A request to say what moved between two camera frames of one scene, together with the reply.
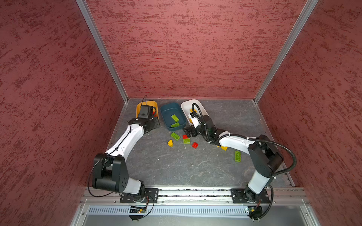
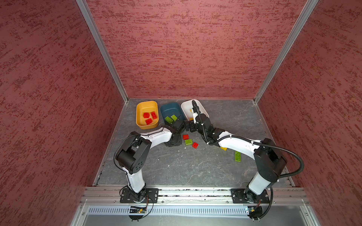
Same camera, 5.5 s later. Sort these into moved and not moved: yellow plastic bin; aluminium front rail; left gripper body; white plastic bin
Moved: left gripper body
Not moved: aluminium front rail; white plastic bin; yellow plastic bin
